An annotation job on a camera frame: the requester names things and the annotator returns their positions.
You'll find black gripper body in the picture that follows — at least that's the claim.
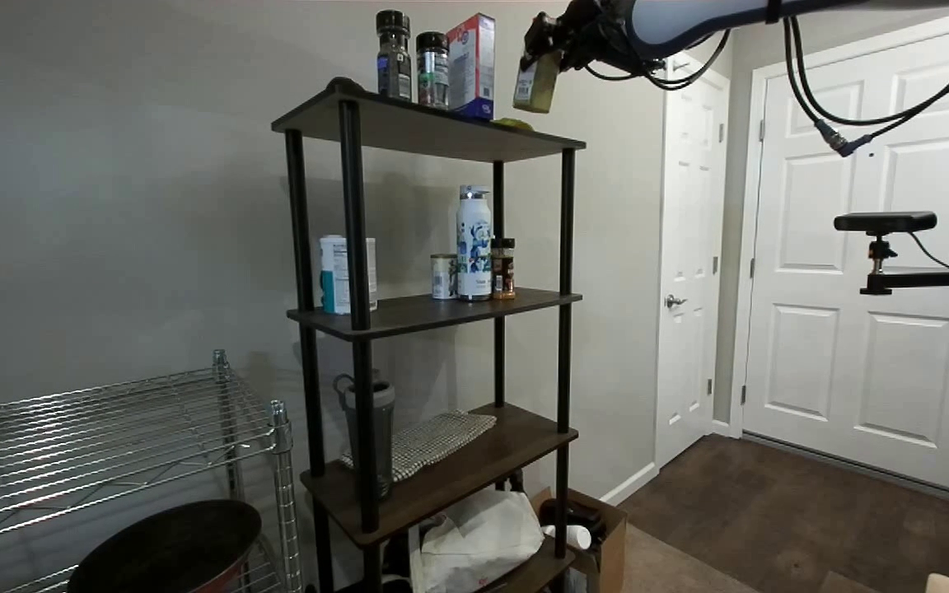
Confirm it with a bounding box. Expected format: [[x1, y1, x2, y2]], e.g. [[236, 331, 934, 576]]
[[554, 0, 655, 69]]

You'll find short dark spice jar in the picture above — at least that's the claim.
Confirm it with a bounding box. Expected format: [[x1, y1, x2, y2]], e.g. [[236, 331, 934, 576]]
[[417, 30, 455, 113]]

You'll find tall dark spice grinder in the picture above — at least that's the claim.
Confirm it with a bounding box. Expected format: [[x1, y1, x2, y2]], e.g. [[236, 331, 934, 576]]
[[373, 5, 417, 105]]

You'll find white blue patterned water bottle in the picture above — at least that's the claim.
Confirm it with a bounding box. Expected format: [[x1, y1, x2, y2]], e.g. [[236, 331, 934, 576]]
[[455, 183, 497, 303]]

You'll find brown spice jar black lid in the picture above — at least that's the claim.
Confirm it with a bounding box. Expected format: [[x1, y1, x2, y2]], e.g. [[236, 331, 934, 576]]
[[491, 238, 521, 303]]

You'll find dark grey tumbler bottle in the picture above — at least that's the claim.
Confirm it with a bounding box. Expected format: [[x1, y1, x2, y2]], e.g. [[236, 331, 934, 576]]
[[334, 372, 398, 500]]

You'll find red white blue carton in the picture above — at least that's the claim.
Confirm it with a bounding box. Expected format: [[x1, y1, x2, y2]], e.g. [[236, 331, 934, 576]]
[[445, 8, 501, 126]]

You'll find small white capped jar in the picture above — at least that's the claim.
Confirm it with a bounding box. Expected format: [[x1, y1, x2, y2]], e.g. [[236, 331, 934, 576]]
[[427, 251, 463, 303]]

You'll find white canister teal label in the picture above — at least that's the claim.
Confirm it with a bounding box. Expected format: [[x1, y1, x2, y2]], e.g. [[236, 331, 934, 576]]
[[318, 231, 384, 320]]

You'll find narrow white door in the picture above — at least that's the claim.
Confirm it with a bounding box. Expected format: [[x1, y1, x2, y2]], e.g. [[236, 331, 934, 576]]
[[653, 52, 731, 464]]

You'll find beige patterned cloth mat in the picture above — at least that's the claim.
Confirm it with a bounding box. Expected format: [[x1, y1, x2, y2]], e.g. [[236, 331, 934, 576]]
[[389, 409, 501, 485]]

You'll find white six panel door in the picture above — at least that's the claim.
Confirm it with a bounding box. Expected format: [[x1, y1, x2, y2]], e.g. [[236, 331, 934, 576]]
[[737, 14, 949, 496]]

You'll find white roll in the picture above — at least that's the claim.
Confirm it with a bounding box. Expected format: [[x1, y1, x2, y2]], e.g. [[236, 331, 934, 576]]
[[540, 519, 598, 556]]

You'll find white fabric bag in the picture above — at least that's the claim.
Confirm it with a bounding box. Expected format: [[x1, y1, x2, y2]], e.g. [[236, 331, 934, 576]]
[[407, 488, 548, 593]]

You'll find brown cardboard box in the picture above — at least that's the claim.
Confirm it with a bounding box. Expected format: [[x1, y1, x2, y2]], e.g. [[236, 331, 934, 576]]
[[535, 488, 634, 593]]

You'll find black round pot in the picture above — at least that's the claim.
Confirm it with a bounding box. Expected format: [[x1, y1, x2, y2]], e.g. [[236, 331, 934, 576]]
[[65, 496, 263, 593]]

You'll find black frame wooden shelf unit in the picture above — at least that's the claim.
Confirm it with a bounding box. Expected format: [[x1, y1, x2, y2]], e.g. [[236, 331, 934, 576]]
[[272, 75, 591, 593]]

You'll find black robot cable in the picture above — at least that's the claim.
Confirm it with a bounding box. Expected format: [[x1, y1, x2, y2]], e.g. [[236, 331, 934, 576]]
[[585, 0, 949, 162]]

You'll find black stereo camera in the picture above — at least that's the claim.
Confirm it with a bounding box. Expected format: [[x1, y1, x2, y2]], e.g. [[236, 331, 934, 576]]
[[832, 207, 939, 238]]

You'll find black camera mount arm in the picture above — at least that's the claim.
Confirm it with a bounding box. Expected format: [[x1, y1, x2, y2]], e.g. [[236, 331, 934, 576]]
[[861, 231, 949, 309]]

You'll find chrome wire rack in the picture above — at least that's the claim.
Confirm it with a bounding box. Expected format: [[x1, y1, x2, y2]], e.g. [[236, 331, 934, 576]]
[[0, 350, 308, 593]]

